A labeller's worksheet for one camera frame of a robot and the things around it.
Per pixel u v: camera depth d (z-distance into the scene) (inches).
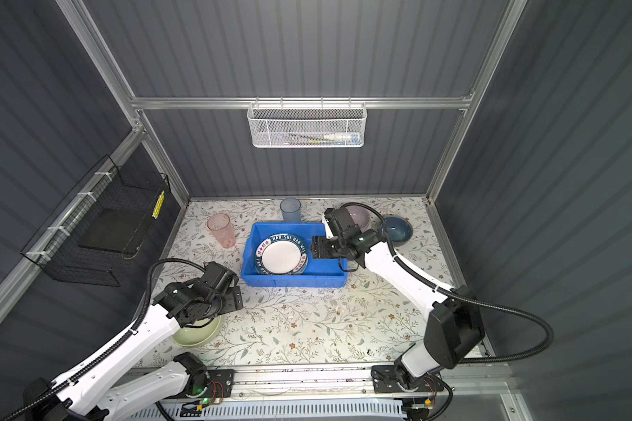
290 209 41.6
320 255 28.2
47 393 15.0
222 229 36.7
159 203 32.7
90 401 16.0
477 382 29.0
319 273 37.8
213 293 23.5
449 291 17.6
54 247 24.2
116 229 29.4
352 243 23.9
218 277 23.2
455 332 16.7
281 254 38.0
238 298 28.4
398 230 41.3
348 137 34.9
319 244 28.2
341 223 24.4
